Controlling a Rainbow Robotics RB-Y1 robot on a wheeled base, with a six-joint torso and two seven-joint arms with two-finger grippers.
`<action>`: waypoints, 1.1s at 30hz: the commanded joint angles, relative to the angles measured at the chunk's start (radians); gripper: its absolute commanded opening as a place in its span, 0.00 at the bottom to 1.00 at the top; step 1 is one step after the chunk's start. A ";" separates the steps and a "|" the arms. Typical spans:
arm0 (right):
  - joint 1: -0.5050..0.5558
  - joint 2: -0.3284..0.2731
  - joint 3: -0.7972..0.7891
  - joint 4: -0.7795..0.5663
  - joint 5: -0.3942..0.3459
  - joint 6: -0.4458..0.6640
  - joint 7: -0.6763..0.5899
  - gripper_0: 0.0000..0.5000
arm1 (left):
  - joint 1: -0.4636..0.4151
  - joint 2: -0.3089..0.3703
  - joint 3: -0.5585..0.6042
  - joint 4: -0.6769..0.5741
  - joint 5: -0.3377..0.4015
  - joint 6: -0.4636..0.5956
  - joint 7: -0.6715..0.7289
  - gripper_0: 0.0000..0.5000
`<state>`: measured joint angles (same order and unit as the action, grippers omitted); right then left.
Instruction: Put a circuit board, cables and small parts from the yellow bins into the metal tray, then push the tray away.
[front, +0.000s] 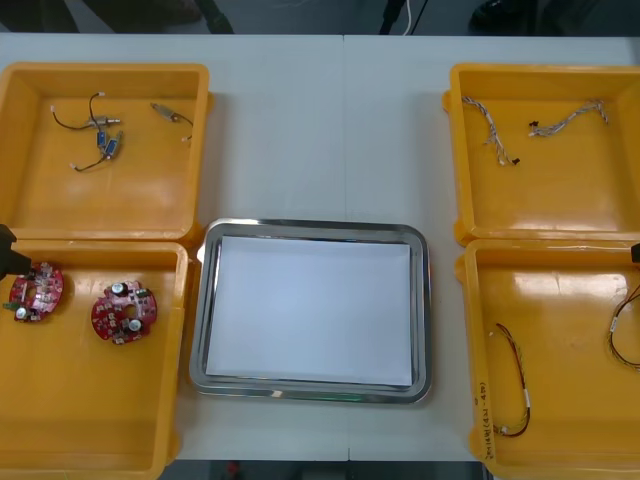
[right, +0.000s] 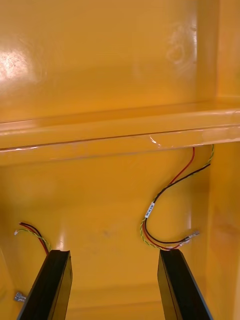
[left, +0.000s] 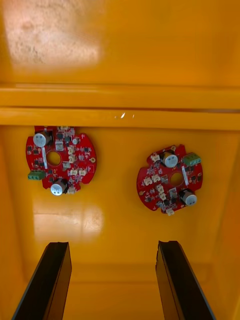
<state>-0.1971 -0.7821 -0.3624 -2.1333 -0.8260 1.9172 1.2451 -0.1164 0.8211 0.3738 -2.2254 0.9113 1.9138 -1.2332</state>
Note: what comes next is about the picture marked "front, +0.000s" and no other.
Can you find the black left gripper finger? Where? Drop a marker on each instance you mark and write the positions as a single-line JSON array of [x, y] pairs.
[[12, 262], [6, 234]]

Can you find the round red circuit board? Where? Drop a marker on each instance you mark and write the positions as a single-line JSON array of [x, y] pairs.
[[112, 320], [40, 295]]

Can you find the steel tray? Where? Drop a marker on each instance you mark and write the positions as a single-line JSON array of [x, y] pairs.
[[314, 393]]

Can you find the yellow-orange plastic bin with handwriting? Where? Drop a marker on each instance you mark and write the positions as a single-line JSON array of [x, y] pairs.
[[565, 400]]

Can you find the black stand leg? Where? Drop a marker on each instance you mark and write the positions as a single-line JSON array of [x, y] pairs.
[[217, 20], [390, 17]]

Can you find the white sheet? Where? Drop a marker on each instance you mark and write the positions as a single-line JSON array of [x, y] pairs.
[[310, 310]]

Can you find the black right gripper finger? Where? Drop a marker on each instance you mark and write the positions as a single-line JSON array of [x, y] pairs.
[[636, 255]]

